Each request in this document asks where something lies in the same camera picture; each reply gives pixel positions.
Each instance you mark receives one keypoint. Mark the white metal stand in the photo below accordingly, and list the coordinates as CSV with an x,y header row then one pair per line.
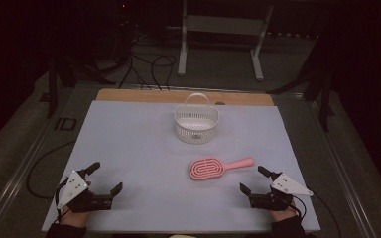
x,y
223,24

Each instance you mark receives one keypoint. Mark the dark equipment with red light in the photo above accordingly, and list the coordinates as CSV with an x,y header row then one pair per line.
x,y
123,20

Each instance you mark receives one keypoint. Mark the light blue table mat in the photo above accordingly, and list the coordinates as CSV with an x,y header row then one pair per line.
x,y
139,148

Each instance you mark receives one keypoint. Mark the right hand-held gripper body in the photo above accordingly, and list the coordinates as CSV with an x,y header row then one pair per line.
x,y
286,185

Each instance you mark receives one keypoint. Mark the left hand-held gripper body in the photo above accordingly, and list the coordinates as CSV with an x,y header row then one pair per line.
x,y
74,186

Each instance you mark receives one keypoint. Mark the black metal stand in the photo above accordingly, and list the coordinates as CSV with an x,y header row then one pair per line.
x,y
52,89
324,99

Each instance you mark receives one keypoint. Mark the metal floor rail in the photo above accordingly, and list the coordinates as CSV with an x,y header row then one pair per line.
x,y
340,172
20,175

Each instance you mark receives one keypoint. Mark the pale rounded object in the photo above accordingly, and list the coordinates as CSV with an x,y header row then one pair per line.
x,y
182,236

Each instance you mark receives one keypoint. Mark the person's right hand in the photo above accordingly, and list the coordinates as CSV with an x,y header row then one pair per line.
x,y
283,215

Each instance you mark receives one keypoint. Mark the white plastic basket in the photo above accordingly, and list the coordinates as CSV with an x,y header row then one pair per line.
x,y
195,134

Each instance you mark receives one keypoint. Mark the black floor bracket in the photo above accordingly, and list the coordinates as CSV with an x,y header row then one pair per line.
x,y
65,124

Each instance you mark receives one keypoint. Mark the person's left hand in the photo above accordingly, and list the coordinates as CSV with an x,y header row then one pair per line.
x,y
75,218

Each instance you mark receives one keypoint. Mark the pink hairbrush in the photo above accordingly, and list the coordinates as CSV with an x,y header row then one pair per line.
x,y
205,168

